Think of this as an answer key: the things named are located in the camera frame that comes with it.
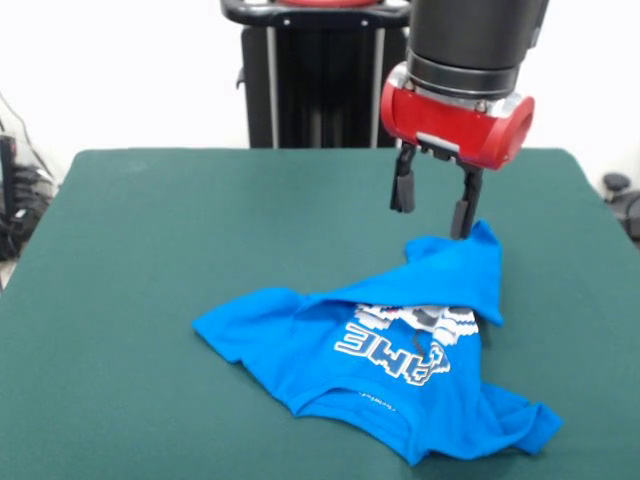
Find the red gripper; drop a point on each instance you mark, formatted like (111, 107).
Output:
(450, 130)

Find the blue shirt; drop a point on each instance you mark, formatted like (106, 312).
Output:
(390, 400)

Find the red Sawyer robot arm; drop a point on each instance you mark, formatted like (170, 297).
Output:
(470, 40)

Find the black office chair base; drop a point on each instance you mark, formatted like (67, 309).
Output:
(30, 195)
(627, 205)

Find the dark green table cloth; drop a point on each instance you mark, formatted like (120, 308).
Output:
(125, 350)

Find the black floor stand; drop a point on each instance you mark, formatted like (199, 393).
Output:
(7, 170)

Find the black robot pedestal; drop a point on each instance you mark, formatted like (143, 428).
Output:
(325, 90)

